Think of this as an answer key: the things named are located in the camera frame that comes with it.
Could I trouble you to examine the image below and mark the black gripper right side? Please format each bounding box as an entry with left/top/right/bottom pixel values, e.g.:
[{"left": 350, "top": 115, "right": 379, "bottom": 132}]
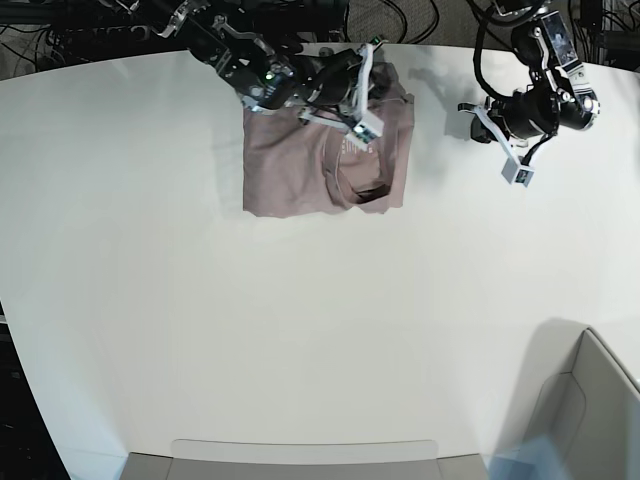
[{"left": 294, "top": 49, "right": 393, "bottom": 118}]

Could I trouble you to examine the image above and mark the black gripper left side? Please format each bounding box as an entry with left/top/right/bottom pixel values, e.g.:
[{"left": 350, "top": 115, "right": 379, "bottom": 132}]
[{"left": 457, "top": 87, "right": 560, "bottom": 144}]

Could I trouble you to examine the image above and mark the pink T-shirt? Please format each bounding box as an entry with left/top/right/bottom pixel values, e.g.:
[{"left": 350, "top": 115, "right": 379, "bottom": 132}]
[{"left": 243, "top": 62, "right": 415, "bottom": 218}]

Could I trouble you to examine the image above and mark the grey cardboard box right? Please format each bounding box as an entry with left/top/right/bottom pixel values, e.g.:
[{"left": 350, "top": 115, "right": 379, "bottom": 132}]
[{"left": 523, "top": 329, "right": 639, "bottom": 479}]

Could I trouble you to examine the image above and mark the grey cardboard box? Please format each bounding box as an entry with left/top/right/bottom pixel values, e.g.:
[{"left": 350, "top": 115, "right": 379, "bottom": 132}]
[
  {"left": 523, "top": 329, "right": 639, "bottom": 479},
  {"left": 120, "top": 439, "right": 489, "bottom": 479}
]

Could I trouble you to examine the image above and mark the blue translucent bag corner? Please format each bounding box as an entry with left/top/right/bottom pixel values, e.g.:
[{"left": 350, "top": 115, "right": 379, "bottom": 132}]
[{"left": 487, "top": 435, "right": 572, "bottom": 480}]

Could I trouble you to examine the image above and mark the grey cardboard box bottom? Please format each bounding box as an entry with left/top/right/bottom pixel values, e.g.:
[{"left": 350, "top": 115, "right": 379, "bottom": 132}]
[{"left": 120, "top": 439, "right": 489, "bottom": 479}]

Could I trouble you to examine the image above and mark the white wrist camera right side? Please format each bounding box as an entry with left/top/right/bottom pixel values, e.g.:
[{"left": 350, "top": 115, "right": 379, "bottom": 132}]
[{"left": 298, "top": 44, "right": 384, "bottom": 151}]

